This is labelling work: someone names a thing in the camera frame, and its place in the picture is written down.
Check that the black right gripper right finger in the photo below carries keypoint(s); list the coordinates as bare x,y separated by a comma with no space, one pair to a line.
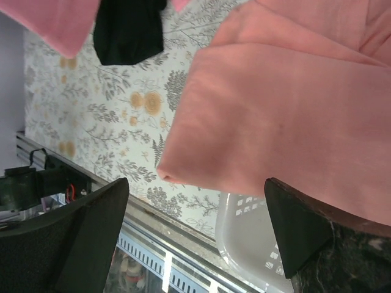
325,249

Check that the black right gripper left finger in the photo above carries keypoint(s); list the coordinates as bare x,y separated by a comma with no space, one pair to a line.
68,249

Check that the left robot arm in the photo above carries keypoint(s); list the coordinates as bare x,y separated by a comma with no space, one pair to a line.
23,188

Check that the salmon pink t-shirt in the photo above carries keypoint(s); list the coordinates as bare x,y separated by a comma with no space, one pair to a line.
294,90

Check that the black hanging t-shirt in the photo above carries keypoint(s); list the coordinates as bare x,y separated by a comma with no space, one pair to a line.
127,32

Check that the pink hanging t-shirt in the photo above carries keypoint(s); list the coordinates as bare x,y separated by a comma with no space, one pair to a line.
64,25

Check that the white perforated plastic basket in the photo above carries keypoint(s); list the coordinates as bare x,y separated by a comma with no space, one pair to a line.
246,241

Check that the aluminium frame rail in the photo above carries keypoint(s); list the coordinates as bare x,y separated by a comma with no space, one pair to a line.
180,257

